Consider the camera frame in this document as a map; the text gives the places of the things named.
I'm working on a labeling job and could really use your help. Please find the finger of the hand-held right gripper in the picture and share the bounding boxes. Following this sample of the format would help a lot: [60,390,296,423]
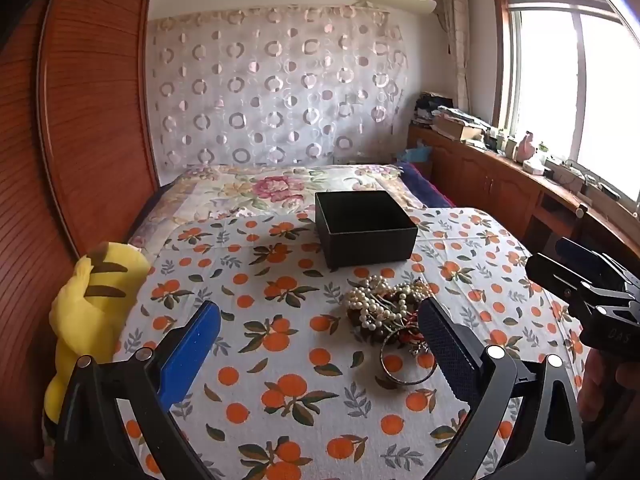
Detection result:
[525,252,640,321]
[554,236,640,286]

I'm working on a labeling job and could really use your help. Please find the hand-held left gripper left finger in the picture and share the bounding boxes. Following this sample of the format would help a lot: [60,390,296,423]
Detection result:
[54,300,223,480]

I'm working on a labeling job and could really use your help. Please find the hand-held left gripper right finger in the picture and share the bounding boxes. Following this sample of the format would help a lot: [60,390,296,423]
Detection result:
[417,296,588,480]

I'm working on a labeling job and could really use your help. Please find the pale green jade bangle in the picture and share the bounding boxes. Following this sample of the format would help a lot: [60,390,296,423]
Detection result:
[379,329,442,387]

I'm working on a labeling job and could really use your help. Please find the jewelry pile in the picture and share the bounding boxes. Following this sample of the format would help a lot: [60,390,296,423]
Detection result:
[342,275,437,357]

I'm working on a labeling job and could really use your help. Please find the white pearl necklace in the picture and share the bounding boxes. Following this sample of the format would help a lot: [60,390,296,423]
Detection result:
[343,276,403,332]

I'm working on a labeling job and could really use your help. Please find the black square box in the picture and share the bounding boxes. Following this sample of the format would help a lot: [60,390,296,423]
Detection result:
[314,190,419,270]

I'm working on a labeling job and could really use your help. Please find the person's right hand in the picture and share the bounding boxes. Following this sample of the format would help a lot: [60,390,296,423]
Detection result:
[579,346,640,428]

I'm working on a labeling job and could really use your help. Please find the orange fruit print cloth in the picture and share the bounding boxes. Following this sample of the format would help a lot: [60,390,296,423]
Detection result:
[112,206,593,480]

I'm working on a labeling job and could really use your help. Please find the wooden cabinet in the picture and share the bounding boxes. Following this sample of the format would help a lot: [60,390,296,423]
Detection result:
[406,124,640,273]

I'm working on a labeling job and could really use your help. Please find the yellow plush toy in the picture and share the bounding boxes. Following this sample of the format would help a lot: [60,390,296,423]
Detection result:
[42,241,151,447]

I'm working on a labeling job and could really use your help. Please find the pink figurine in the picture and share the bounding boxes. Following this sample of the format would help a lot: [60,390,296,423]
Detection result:
[516,131,537,162]

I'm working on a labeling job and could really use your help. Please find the dark blue blanket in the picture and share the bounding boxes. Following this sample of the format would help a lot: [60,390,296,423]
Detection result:
[396,161,457,209]

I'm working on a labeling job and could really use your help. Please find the floral bed sheet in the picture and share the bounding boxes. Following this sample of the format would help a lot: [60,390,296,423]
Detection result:
[127,162,426,261]

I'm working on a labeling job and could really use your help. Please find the window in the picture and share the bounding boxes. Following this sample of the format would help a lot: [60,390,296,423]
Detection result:
[491,0,640,203]

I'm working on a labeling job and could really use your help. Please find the stack of books and papers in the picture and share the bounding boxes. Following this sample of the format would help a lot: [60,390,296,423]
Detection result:
[414,91,497,142]

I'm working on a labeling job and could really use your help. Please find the teal cloth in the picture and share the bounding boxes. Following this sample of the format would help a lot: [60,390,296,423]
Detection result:
[399,141,434,164]

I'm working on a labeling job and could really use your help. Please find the pale window curtain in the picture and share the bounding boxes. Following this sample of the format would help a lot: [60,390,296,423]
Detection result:
[440,0,474,113]

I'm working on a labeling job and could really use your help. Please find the circle patterned sheer curtain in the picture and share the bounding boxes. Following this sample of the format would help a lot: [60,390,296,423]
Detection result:
[146,4,409,170]

